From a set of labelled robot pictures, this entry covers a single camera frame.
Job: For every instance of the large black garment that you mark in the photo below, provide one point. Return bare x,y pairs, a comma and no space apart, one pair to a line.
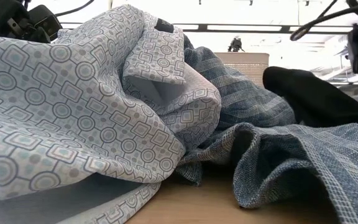
315,99

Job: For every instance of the pale blue geometric-print shirt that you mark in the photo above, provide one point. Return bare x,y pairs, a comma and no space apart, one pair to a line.
57,109

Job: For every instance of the blue striped woven shirt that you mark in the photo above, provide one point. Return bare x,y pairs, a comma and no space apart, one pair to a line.
315,161

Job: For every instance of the small dark ceiling fixture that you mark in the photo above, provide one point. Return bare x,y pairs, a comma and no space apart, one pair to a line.
235,45

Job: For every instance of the black overhead crossbar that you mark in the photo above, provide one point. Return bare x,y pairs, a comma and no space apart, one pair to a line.
284,29

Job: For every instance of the white perforated laundry basket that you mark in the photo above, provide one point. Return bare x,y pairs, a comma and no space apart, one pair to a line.
247,70

